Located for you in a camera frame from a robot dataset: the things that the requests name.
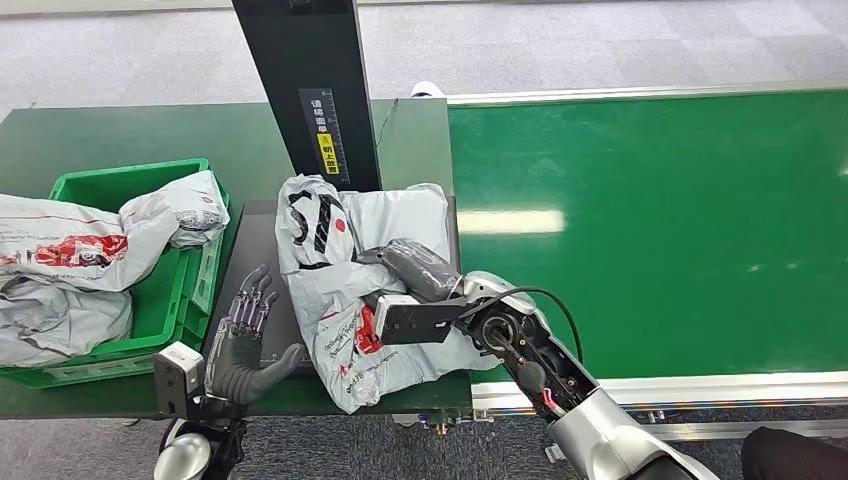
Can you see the black scanner base plate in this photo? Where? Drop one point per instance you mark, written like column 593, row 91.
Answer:
column 258, row 238

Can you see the green conveyor belt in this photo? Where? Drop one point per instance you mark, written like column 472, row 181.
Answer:
column 696, row 199

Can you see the small metal latch bracket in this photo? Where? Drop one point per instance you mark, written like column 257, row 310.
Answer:
column 553, row 454

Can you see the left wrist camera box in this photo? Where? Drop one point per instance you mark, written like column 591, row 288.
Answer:
column 177, row 374

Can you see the small white poly package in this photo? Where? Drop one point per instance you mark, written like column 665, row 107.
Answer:
column 185, row 208

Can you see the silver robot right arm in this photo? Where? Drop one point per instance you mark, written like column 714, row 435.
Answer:
column 609, row 444

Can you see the black rounded object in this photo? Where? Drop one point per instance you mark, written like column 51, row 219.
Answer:
column 795, row 457

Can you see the grey crumpled poly package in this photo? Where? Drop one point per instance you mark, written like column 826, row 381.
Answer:
column 60, row 324

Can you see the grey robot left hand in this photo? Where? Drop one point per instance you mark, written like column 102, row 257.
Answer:
column 238, row 368

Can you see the green plastic crate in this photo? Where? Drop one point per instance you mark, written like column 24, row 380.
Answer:
column 166, row 305

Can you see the white package with red print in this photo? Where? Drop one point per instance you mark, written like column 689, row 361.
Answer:
column 66, row 232

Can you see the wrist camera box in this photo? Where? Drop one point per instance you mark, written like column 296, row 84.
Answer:
column 417, row 321
column 177, row 374

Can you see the white poly mailer package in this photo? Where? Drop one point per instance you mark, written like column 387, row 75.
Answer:
column 397, row 218

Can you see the black scanner column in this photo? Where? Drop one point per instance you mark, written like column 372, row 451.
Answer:
column 311, row 53

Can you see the aluminium conveyor lower rail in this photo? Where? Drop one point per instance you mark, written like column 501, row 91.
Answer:
column 742, row 430

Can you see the thin aluminium conveyor side rail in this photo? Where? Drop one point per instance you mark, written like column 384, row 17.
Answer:
column 629, row 94

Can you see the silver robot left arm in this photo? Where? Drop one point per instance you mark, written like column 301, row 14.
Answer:
column 182, row 457

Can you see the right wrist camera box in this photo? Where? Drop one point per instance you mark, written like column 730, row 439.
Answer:
column 417, row 321

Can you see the wide aluminium conveyor side rail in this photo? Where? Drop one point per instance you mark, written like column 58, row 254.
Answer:
column 729, row 389

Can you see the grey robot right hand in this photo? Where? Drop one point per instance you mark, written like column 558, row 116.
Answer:
column 424, row 272

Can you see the dark green table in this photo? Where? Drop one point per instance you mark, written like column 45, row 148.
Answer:
column 132, row 132

